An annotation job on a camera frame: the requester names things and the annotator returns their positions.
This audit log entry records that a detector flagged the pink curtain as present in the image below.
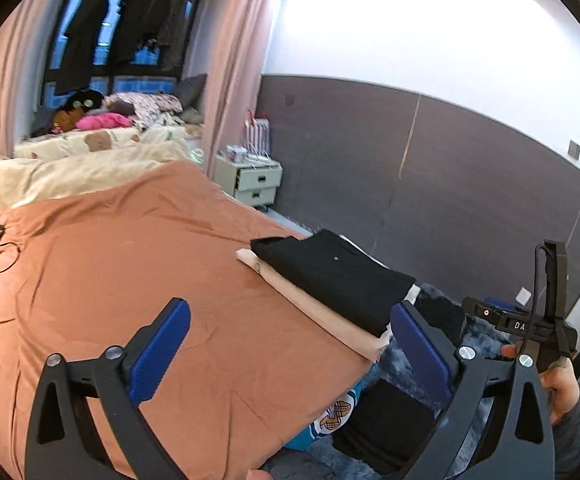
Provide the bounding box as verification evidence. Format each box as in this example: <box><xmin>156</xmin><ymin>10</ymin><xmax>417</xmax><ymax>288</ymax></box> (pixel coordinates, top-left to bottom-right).
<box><xmin>202</xmin><ymin>0</ymin><xmax>291</xmax><ymax>171</ymax></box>
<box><xmin>0</xmin><ymin>0</ymin><xmax>78</xmax><ymax>161</ymax></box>

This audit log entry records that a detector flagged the white nightstand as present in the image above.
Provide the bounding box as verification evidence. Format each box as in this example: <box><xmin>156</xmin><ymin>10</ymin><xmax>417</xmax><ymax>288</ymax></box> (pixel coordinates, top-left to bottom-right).
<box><xmin>214</xmin><ymin>152</ymin><xmax>283</xmax><ymax>208</ymax></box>

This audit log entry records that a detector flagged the orange blanket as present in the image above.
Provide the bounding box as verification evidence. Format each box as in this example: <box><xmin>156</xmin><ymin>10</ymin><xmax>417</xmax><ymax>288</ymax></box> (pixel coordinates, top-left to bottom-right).
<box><xmin>0</xmin><ymin>160</ymin><xmax>375</xmax><ymax>480</ymax></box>

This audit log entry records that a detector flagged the black garment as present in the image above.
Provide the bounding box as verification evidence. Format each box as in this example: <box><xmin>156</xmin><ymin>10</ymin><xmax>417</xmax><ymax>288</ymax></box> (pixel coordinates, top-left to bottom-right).
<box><xmin>414</xmin><ymin>292</ymin><xmax>466</xmax><ymax>347</ymax></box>
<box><xmin>332</xmin><ymin>377</ymin><xmax>443</xmax><ymax>476</ymax></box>

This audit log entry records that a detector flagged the window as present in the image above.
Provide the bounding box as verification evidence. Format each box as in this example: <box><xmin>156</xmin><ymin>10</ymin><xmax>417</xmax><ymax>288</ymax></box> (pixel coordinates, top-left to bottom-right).
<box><xmin>42</xmin><ymin>0</ymin><xmax>195</xmax><ymax>111</ymax></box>

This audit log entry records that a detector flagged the long black hanging coat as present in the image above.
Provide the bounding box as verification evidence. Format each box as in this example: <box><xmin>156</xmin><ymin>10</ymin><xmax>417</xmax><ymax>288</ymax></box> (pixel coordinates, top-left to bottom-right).
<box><xmin>54</xmin><ymin>0</ymin><xmax>117</xmax><ymax>96</ymax></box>

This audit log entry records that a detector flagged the person's right forearm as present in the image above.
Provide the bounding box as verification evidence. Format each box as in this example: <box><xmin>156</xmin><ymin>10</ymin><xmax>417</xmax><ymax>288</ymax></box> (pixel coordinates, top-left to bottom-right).
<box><xmin>550</xmin><ymin>390</ymin><xmax>580</xmax><ymax>480</ymax></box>

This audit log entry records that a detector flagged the dark hanging jacket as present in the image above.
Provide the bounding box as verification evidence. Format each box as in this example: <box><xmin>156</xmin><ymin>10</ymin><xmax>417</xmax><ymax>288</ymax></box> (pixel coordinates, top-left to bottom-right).
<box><xmin>115</xmin><ymin>0</ymin><xmax>163</xmax><ymax>66</ymax></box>

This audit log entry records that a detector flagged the person's right hand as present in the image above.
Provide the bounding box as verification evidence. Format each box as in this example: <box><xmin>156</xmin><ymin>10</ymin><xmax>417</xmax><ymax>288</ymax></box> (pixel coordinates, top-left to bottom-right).
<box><xmin>500</xmin><ymin>342</ymin><xmax>580</xmax><ymax>426</ymax></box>

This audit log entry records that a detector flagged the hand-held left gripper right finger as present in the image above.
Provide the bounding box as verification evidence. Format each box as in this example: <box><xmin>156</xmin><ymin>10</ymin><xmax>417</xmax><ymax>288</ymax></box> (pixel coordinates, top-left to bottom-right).
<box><xmin>390</xmin><ymin>301</ymin><xmax>556</xmax><ymax>480</ymax></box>

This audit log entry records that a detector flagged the black shirt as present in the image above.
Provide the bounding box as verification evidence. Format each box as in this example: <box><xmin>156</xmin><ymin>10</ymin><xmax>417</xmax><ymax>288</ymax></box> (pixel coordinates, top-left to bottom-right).
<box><xmin>251</xmin><ymin>229</ymin><xmax>417</xmax><ymax>338</ymax></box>

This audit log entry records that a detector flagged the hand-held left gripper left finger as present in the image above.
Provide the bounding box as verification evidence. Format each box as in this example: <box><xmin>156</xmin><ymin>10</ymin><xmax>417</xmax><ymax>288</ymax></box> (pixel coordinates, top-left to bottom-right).
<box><xmin>24</xmin><ymin>297</ymin><xmax>192</xmax><ymax>480</ymax></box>

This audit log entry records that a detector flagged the pink cloth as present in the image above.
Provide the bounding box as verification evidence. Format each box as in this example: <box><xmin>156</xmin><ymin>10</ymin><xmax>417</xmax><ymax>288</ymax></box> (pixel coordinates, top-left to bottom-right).
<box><xmin>75</xmin><ymin>112</ymin><xmax>133</xmax><ymax>132</ymax></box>

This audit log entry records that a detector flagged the folded beige garment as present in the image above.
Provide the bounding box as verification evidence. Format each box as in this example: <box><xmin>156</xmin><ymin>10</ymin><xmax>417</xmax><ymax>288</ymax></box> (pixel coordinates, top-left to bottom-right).
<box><xmin>235</xmin><ymin>247</ymin><xmax>421</xmax><ymax>363</ymax></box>

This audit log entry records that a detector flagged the grey hanging garment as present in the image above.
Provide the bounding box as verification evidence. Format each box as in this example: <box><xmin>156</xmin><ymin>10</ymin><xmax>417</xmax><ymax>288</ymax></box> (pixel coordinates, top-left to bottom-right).
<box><xmin>157</xmin><ymin>0</ymin><xmax>194</xmax><ymax>72</ymax></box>

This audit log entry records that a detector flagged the cream bear print quilt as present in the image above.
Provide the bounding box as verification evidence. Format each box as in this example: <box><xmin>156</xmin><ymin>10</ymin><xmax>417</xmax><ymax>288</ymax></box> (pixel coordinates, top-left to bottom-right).
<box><xmin>14</xmin><ymin>125</ymin><xmax>205</xmax><ymax>161</ymax></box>

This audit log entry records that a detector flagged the brown plush toy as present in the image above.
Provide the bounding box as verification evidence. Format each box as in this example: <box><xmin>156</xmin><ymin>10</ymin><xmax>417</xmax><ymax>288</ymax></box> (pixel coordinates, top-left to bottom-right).
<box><xmin>50</xmin><ymin>89</ymin><xmax>106</xmax><ymax>133</ymax></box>

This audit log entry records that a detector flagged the blue fuzzy rug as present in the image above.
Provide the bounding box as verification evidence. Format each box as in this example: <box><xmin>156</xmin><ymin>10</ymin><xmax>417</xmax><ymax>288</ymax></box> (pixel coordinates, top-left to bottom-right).
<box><xmin>270</xmin><ymin>282</ymin><xmax>520</xmax><ymax>480</ymax></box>

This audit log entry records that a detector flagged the striped gift bag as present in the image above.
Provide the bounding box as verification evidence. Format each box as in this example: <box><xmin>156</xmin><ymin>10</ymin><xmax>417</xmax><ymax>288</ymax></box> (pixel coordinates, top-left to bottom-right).
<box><xmin>242</xmin><ymin>110</ymin><xmax>272</xmax><ymax>158</ymax></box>

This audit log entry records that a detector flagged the floral pillow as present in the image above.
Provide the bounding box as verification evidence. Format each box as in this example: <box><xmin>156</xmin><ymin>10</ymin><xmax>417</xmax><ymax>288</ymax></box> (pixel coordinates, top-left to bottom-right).
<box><xmin>102</xmin><ymin>91</ymin><xmax>183</xmax><ymax>131</ymax></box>

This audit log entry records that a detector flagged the grey pillow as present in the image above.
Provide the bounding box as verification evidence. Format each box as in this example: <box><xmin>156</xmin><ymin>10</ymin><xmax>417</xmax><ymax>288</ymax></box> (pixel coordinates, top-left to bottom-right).
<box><xmin>172</xmin><ymin>74</ymin><xmax>208</xmax><ymax>108</ymax></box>

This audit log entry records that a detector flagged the cream blanket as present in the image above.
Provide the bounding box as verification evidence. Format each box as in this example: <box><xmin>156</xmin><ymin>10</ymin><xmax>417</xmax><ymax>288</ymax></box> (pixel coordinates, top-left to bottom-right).
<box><xmin>0</xmin><ymin>140</ymin><xmax>191</xmax><ymax>226</ymax></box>

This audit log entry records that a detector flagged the blue cartoon print cloth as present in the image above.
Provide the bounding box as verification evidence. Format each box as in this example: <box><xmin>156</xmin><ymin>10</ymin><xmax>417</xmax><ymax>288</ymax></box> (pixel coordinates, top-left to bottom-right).
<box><xmin>285</xmin><ymin>380</ymin><xmax>365</xmax><ymax>453</ymax></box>

